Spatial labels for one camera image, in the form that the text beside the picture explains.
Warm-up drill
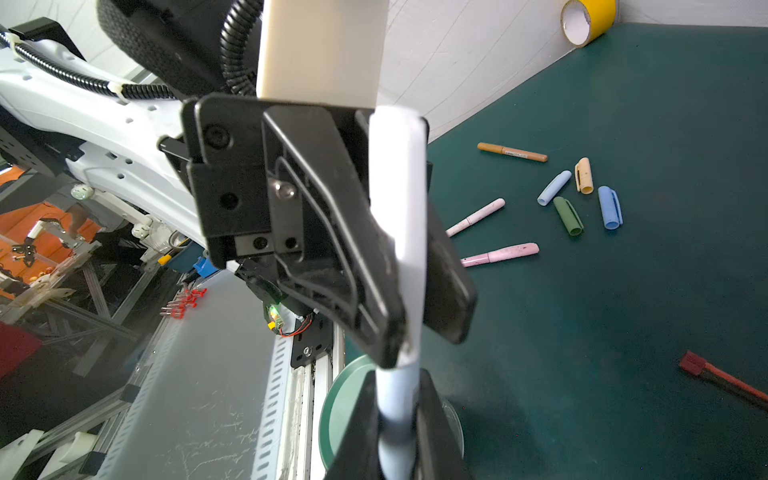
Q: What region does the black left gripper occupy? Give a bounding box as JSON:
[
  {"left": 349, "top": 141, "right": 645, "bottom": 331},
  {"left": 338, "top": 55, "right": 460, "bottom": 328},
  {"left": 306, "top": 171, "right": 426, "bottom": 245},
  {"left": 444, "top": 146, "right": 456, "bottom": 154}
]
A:
[{"left": 158, "top": 93, "right": 405, "bottom": 368}]

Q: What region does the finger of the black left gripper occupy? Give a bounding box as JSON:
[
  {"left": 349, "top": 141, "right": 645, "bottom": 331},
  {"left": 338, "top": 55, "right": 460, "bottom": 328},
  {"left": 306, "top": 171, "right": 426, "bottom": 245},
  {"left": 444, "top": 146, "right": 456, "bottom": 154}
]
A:
[{"left": 353, "top": 107, "right": 479, "bottom": 346}]

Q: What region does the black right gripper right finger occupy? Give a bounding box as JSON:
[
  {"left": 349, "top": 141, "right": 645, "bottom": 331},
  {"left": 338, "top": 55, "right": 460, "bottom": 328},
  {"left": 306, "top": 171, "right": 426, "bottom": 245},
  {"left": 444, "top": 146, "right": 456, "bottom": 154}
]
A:
[{"left": 416, "top": 369, "right": 471, "bottom": 480}]

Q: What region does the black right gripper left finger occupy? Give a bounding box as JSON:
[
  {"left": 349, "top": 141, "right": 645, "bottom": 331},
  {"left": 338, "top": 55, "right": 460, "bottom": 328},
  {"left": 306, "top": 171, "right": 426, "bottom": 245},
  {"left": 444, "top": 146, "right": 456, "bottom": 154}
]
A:
[{"left": 324, "top": 372, "right": 381, "bottom": 480}]

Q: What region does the pale white pen cap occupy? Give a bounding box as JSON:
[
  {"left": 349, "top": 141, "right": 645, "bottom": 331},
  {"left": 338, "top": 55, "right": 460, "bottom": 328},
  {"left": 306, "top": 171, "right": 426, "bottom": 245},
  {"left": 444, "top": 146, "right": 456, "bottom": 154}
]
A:
[{"left": 369, "top": 105, "right": 428, "bottom": 367}]

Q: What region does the dark green pen cap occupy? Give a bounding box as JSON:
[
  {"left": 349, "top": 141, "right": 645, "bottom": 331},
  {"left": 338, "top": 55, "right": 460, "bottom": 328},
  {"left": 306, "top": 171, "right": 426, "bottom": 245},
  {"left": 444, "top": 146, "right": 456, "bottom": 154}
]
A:
[{"left": 552, "top": 196, "right": 584, "bottom": 237}]

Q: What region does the light-blue pen cap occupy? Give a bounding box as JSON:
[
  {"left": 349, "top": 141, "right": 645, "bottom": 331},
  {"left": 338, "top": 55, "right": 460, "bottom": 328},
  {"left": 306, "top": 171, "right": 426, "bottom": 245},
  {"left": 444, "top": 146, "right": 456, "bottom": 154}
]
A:
[{"left": 537, "top": 170, "right": 572, "bottom": 206}]

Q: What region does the blue pen cap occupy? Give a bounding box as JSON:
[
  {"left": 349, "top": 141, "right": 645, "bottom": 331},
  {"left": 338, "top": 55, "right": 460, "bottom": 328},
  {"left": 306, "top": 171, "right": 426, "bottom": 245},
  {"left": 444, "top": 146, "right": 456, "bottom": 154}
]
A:
[{"left": 598, "top": 186, "right": 624, "bottom": 231}]

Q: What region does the pale blue white pen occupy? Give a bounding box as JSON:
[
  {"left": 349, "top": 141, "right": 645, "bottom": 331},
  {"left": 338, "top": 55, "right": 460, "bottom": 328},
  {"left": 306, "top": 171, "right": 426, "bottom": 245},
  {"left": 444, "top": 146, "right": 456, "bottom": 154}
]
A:
[{"left": 375, "top": 355, "right": 420, "bottom": 479}]

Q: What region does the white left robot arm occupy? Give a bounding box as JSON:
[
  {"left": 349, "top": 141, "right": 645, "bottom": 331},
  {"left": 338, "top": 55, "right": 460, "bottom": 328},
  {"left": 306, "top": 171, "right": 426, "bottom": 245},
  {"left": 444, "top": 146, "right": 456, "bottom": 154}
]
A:
[{"left": 1, "top": 1, "right": 477, "bottom": 368}]

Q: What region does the pink pen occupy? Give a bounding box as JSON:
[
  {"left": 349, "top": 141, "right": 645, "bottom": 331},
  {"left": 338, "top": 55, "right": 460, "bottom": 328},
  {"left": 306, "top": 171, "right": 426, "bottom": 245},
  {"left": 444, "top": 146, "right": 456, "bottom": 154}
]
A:
[
  {"left": 461, "top": 242, "right": 540, "bottom": 268},
  {"left": 446, "top": 198, "right": 506, "bottom": 237}
]

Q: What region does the brown orange marker pen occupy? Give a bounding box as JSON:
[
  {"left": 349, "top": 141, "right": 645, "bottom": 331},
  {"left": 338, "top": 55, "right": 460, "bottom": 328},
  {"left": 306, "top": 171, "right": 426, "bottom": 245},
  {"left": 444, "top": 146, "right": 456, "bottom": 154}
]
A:
[{"left": 477, "top": 142, "right": 548, "bottom": 163}]

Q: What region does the green lidded round container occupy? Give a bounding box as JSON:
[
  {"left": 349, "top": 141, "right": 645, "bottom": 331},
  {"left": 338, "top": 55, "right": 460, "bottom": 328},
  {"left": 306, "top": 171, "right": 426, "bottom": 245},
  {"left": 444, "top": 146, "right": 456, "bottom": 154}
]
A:
[{"left": 319, "top": 356, "right": 464, "bottom": 479}]

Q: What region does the yellow tape roll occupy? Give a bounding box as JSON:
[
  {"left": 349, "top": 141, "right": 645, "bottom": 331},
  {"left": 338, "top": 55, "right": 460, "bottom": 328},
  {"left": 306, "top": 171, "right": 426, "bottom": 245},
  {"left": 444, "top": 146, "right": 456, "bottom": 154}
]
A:
[{"left": 560, "top": 0, "right": 618, "bottom": 48}]

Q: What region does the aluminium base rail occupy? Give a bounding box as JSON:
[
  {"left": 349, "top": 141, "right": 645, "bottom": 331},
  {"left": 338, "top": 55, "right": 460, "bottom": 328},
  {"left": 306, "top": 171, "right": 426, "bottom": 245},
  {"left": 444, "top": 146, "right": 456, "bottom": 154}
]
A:
[{"left": 251, "top": 326, "right": 345, "bottom": 479}]

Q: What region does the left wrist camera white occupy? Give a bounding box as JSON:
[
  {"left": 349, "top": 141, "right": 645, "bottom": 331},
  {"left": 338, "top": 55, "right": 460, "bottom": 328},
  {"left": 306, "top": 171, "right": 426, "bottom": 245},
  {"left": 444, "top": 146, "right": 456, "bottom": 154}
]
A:
[{"left": 255, "top": 0, "right": 389, "bottom": 108}]

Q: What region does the red black wire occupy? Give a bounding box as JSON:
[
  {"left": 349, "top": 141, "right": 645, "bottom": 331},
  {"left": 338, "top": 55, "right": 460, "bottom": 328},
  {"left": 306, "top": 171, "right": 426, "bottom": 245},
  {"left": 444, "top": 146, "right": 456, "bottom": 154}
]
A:
[{"left": 679, "top": 350, "right": 768, "bottom": 409}]

